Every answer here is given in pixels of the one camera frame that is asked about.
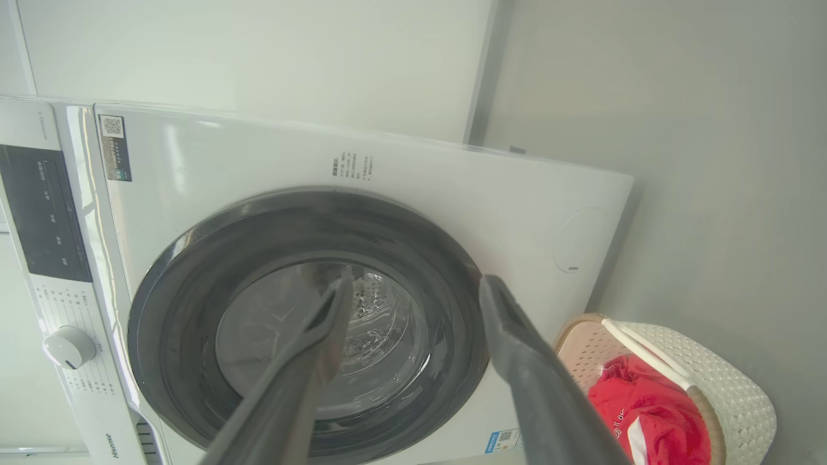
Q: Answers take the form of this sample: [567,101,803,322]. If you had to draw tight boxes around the blue energy label sticker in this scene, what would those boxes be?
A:
[485,428,523,455]

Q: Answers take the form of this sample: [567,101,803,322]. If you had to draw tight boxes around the dark round washing machine door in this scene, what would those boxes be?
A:
[127,187,490,460]

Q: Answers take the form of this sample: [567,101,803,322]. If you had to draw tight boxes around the red garment with white stripes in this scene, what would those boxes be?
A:
[587,354,713,465]

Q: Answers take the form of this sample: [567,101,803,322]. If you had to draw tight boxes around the white washing machine control knob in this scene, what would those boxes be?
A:
[43,326,98,370]

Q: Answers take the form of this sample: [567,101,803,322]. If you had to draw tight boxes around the dark QR code sticker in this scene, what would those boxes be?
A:
[98,115,133,182]

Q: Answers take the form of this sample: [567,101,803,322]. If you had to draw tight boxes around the cream perforated laundry basket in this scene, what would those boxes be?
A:
[553,313,777,465]

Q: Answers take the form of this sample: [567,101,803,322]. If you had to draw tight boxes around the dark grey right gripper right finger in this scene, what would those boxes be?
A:
[478,274,631,465]

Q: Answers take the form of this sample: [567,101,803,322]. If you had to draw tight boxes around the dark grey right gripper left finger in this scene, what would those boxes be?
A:
[197,265,356,465]

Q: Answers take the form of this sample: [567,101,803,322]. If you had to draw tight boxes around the white front-load washing machine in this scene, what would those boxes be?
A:
[0,96,634,465]

